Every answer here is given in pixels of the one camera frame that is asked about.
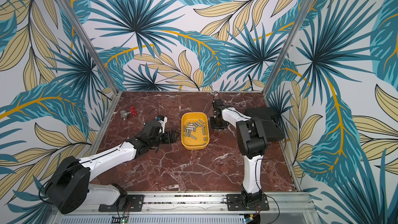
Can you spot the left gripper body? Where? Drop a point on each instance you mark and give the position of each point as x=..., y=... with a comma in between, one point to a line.
x=165, y=138

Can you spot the metal valve red handle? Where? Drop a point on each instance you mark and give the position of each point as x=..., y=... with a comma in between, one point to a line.
x=124, y=114

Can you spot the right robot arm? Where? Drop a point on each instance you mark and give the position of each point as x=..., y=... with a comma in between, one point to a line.
x=252, y=143

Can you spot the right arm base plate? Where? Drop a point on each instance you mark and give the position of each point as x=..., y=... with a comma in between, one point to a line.
x=241, y=202

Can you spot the black plastic tool case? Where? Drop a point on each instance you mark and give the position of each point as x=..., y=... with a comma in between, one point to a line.
x=268, y=119

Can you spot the yellow plastic storage box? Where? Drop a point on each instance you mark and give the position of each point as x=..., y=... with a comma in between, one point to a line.
x=195, y=131

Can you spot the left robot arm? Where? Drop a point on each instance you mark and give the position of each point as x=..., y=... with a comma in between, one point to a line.
x=70, y=187

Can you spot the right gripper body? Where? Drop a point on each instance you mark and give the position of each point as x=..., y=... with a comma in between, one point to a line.
x=217, y=122

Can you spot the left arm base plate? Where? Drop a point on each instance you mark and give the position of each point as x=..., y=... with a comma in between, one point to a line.
x=131, y=203

